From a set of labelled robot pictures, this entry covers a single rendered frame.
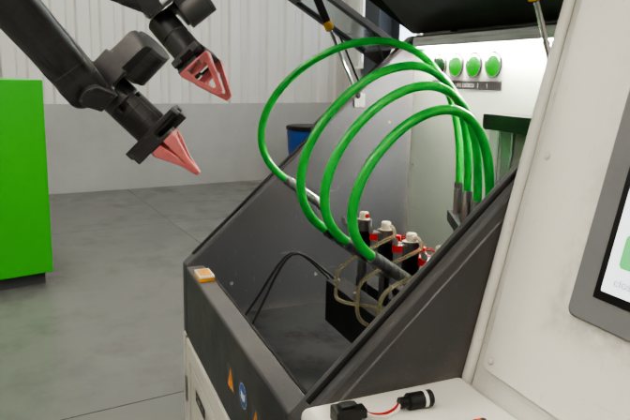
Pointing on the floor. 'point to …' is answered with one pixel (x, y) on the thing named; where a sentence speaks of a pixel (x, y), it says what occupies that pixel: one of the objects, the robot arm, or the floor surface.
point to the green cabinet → (23, 186)
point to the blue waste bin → (297, 132)
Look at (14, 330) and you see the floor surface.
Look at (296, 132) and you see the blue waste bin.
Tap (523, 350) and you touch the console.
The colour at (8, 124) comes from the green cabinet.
